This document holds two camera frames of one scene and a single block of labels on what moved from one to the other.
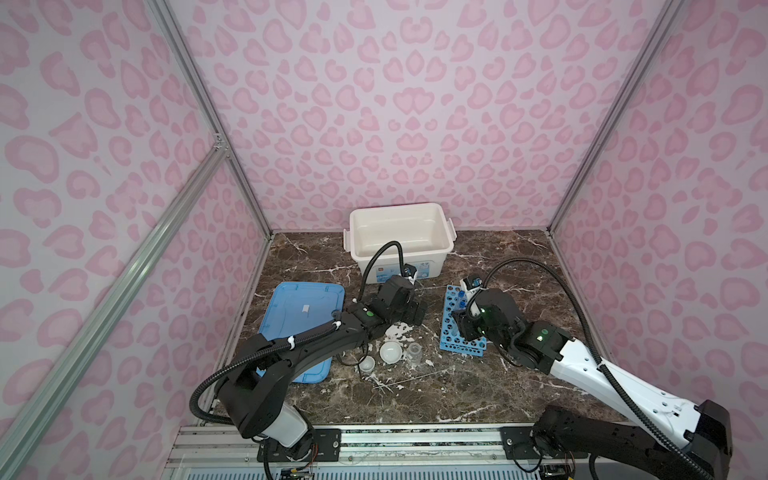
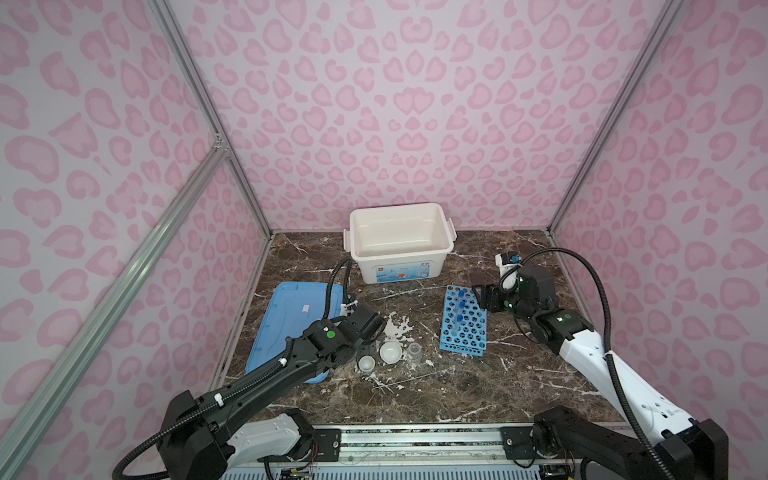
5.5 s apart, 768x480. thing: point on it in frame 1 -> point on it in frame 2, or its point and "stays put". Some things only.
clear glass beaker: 415,354 stays put
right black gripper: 463,322 -> 485,296
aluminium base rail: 223,451 stays put
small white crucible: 368,364 stays put
